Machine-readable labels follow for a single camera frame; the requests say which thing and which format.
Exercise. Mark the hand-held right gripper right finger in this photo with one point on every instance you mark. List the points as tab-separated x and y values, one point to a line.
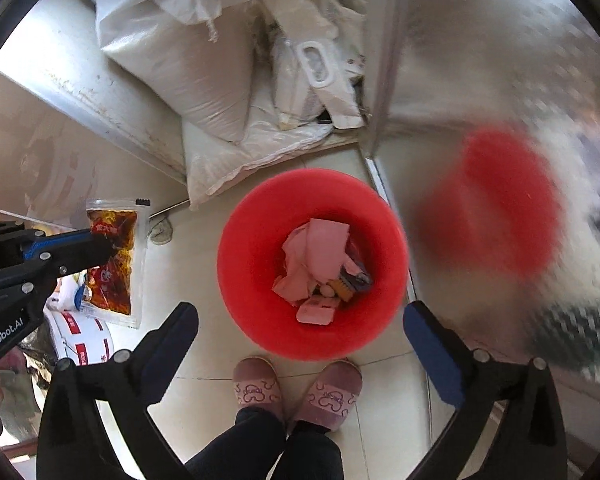
432	355

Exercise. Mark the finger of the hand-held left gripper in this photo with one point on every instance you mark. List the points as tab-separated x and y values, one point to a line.
5	240
65	250

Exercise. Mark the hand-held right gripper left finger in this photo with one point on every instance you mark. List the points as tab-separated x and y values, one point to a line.
172	350

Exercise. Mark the red sauce packet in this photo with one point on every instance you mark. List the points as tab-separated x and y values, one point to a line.
115	285

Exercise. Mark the red trash bin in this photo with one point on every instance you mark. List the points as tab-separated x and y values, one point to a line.
240	260

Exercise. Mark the green white medicine box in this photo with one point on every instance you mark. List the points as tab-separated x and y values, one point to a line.
316	311

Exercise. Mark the white cloth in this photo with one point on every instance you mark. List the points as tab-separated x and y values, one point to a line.
325	240

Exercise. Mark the white red label bag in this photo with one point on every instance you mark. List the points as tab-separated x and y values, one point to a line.
85	340

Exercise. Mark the person's left pink slipper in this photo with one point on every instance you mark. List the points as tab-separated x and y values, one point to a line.
257	385

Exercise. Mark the person's pink slipper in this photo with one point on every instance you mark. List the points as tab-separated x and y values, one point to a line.
330	392
257	385

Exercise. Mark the person's right pink slipper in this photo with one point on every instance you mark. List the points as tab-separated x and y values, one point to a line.
330	392

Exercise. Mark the person's left leg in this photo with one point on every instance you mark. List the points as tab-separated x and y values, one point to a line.
250	445

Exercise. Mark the person's leg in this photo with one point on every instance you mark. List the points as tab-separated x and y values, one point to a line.
250	445
315	455

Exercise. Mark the metal cabinet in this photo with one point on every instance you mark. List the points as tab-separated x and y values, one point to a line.
55	110

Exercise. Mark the person's right leg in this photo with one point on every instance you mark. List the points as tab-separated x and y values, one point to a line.
315	455

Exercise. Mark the white woven sack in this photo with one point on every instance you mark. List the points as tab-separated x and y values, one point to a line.
180	60
255	155

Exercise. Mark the steel cabinet door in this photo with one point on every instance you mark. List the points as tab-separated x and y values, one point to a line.
480	60

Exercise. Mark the crumpled white plastic bag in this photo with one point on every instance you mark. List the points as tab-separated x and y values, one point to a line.
305	0

